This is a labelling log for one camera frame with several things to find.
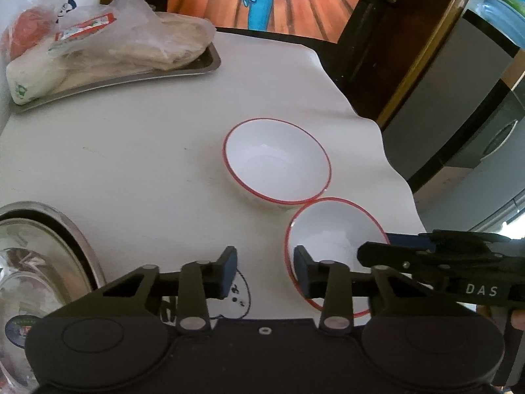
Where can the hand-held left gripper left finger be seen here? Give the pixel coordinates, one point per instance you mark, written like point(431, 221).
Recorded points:
point(227, 273)

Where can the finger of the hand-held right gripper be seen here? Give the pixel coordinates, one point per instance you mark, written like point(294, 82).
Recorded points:
point(410, 240)
point(393, 260)

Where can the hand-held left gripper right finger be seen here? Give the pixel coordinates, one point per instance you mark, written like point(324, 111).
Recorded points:
point(302, 273)

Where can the white bowl red rim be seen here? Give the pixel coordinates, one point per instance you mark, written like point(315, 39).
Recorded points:
point(275, 160)
point(332, 230)

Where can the stainless steel plate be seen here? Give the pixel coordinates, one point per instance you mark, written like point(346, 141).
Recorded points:
point(84, 250)

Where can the stainless steel bowl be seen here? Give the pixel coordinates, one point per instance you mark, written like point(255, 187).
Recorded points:
point(24, 254)

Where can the person's right hand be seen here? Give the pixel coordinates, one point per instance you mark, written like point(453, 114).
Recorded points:
point(519, 320)

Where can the water dispenser cabinet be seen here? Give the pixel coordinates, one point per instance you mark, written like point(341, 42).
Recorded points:
point(459, 111)

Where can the steel tray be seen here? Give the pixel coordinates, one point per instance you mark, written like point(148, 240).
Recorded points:
point(197, 65)

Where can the clear bag of flatbread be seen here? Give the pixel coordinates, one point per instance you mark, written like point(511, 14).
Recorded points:
point(156, 37)

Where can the blue water jug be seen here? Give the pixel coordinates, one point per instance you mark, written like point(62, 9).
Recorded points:
point(506, 12)

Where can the white packet green print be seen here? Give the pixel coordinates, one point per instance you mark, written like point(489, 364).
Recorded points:
point(28, 78)

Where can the clear bag with red food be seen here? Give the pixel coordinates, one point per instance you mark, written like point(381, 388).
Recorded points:
point(28, 24)

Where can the brown wooden door frame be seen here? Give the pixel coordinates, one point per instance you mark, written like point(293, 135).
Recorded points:
point(430, 49)

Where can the bubble gum girl wall poster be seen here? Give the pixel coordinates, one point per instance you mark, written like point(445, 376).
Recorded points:
point(287, 4)

